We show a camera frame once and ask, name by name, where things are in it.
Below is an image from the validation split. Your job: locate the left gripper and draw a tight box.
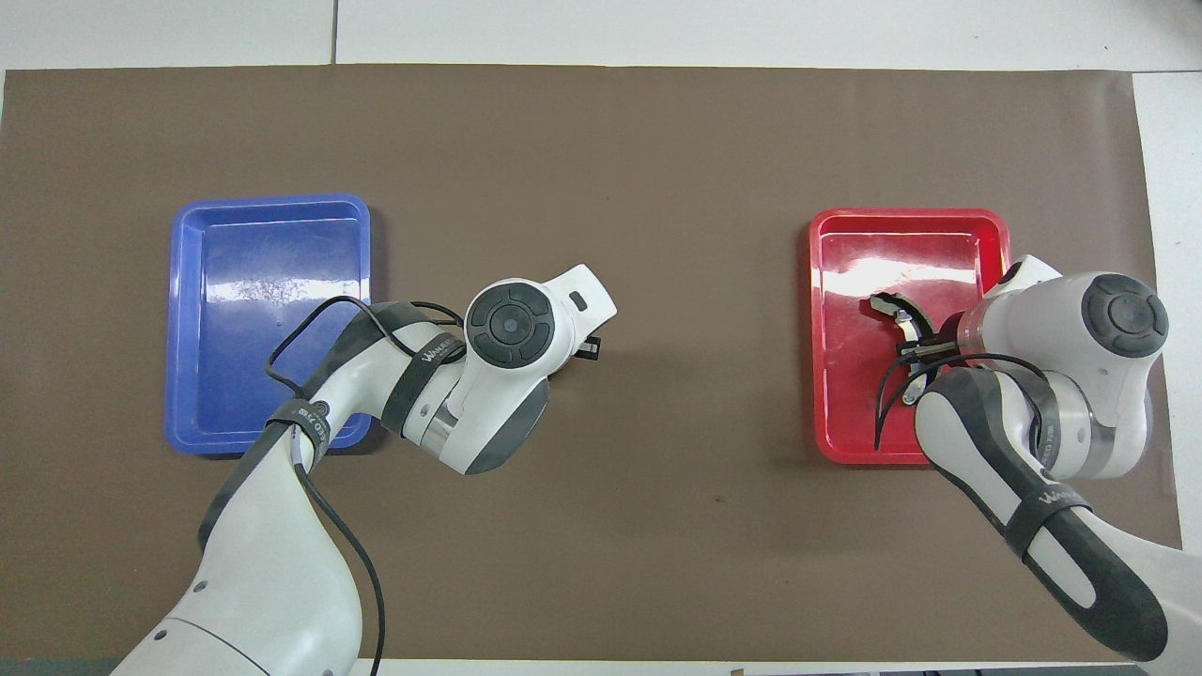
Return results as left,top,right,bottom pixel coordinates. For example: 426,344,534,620
552,264,618,375

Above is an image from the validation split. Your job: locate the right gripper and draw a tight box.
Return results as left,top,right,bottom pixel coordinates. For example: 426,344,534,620
903,254,1064,366

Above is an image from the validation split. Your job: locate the curved brake shoe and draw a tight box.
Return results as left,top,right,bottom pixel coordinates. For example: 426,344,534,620
869,292,940,407

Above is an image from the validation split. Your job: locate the red plastic tray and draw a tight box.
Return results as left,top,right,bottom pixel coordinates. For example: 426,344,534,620
809,207,1024,466

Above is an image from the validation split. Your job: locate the brown table mat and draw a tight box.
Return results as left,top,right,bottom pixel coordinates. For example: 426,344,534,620
0,64,1194,663

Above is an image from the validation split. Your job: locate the blue plastic tray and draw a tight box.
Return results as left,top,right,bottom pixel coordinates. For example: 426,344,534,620
165,193,374,457

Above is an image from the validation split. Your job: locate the black velcro strap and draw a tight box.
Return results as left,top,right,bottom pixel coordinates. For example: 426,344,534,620
1007,481,1093,562
266,398,331,468
380,330,468,435

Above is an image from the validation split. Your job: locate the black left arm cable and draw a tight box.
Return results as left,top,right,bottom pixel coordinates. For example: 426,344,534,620
266,296,468,676

